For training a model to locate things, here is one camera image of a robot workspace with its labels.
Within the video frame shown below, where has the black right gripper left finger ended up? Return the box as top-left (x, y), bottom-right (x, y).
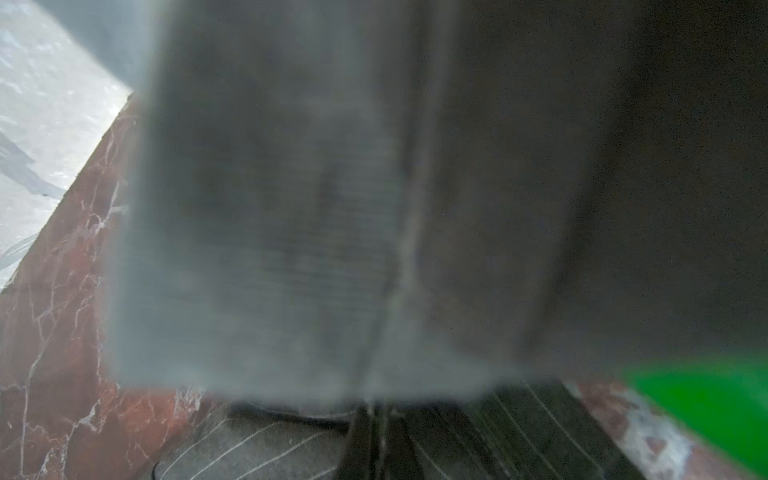
top-left (335, 406), bottom-right (378, 480)

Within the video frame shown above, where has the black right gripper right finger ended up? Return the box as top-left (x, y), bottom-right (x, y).
top-left (379, 407), bottom-right (423, 480)

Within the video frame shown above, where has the dark grey striped shirt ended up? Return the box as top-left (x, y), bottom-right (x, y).
top-left (104, 0), bottom-right (768, 480)

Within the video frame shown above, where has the green plastic basket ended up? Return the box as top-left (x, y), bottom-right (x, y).
top-left (628, 358), bottom-right (767, 479)

